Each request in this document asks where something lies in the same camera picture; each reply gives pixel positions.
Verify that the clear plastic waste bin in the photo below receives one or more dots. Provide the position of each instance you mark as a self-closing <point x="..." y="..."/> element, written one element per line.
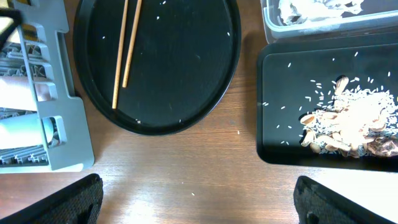
<point x="375" y="13"/>

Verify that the grey dishwasher rack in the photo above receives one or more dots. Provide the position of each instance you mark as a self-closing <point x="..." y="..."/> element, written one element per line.
<point x="43" y="122"/>

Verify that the crumpled white tissue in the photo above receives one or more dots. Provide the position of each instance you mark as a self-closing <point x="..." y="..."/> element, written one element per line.
<point x="294" y="12"/>

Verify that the wooden chopstick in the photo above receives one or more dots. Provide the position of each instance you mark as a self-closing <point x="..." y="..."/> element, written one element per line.
<point x="119" y="55"/>
<point x="131" y="43"/>

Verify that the round black tray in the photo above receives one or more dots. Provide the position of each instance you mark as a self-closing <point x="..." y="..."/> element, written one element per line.
<point x="184" y="58"/>

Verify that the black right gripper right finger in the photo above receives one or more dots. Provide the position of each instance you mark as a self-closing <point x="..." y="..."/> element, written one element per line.
<point x="317" y="204"/>

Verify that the blue cup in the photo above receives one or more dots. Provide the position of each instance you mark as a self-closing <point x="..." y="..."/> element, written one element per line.
<point x="21" y="131"/>

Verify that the food scraps and rice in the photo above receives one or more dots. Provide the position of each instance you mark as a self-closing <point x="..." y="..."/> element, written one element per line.
<point x="355" y="123"/>

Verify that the pink cup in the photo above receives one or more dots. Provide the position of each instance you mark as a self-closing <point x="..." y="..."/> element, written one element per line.
<point x="16" y="93"/>

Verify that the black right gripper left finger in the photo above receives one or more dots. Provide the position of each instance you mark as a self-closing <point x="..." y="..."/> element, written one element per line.
<point x="78" y="203"/>

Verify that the black rectangular tray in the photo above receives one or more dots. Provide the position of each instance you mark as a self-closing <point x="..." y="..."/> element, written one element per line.
<point x="294" y="78"/>

